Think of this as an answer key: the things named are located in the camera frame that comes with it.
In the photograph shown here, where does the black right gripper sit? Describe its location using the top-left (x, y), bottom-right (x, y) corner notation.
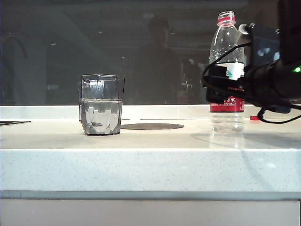
top-left (236, 23), bottom-right (281, 107)

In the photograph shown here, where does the clear plastic water bottle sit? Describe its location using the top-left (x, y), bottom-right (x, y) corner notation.
top-left (208, 10), bottom-right (246, 134)

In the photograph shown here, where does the faceted grey transparent mug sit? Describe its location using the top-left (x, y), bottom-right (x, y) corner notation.
top-left (77, 74), bottom-right (125, 137)

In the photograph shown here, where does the black round flat disc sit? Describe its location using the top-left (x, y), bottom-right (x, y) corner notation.
top-left (120, 122), bottom-right (185, 130)

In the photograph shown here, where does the dark glass window pane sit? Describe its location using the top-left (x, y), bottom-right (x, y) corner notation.
top-left (0, 0), bottom-right (301, 106)

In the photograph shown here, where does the white cabinet front panel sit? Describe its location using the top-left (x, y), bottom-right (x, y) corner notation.
top-left (0, 199), bottom-right (301, 226)

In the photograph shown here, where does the black rectangular sink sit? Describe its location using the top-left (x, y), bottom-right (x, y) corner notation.
top-left (0, 121), bottom-right (32, 126)

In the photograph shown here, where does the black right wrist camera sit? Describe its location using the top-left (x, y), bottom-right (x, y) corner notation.
top-left (206, 64), bottom-right (245, 105)

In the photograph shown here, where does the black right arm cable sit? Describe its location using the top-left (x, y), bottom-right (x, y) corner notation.
top-left (201, 41), bottom-right (301, 125)

